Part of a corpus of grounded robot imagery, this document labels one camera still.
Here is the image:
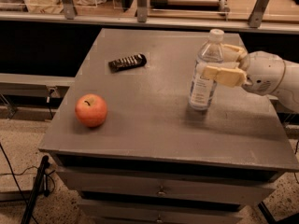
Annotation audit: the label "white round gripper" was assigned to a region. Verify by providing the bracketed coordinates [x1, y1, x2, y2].
[202, 44, 285, 95]

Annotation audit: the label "clear plastic water bottle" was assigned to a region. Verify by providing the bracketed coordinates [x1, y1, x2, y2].
[189, 29, 224, 111]

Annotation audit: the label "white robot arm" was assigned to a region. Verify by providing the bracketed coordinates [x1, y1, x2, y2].
[199, 44, 299, 113]

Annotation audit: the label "grey drawer cabinet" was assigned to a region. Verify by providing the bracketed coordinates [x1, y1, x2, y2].
[40, 29, 298, 224]

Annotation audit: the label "red apple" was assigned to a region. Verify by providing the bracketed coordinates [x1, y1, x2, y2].
[75, 93, 107, 128]

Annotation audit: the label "grey metal railing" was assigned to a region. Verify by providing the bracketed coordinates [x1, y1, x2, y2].
[0, 0, 299, 34]

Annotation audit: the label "low grey bench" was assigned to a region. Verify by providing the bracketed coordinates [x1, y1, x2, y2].
[0, 73, 75, 98]

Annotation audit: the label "black tripod leg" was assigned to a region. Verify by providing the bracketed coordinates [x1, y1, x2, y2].
[21, 155, 50, 224]

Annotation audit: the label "upper drawer metal handle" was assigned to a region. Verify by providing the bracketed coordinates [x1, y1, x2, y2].
[156, 186, 166, 197]

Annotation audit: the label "black floor cable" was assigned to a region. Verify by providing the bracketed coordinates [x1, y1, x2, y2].
[0, 142, 40, 224]

